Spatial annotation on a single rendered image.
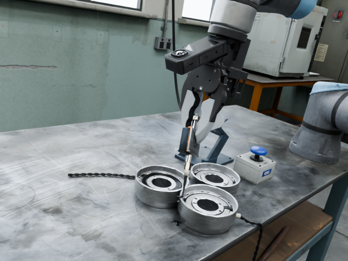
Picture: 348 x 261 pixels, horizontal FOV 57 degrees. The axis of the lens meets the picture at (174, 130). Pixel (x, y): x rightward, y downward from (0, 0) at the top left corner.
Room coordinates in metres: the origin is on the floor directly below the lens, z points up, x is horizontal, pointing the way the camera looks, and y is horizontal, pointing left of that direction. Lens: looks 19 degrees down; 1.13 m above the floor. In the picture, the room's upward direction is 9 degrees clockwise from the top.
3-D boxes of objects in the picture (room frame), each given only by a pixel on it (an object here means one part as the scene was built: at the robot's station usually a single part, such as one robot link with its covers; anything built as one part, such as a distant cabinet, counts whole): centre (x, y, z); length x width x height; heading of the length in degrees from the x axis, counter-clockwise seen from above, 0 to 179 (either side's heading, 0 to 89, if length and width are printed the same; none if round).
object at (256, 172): (0.72, -0.21, 0.82); 0.08 x 0.07 x 0.05; 136
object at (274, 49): (3.09, -0.82, 1.10); 0.62 x 0.61 x 0.65; 136
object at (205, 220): (0.50, -0.08, 0.82); 0.10 x 0.10 x 0.04
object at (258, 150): (0.71, -0.21, 0.85); 0.04 x 0.04 x 0.05
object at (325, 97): (0.95, -0.45, 0.97); 0.13 x 0.12 x 0.14; 27
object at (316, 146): (0.95, -0.45, 0.85); 0.15 x 0.15 x 0.10
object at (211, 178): (0.61, -0.10, 0.82); 0.10 x 0.10 x 0.04
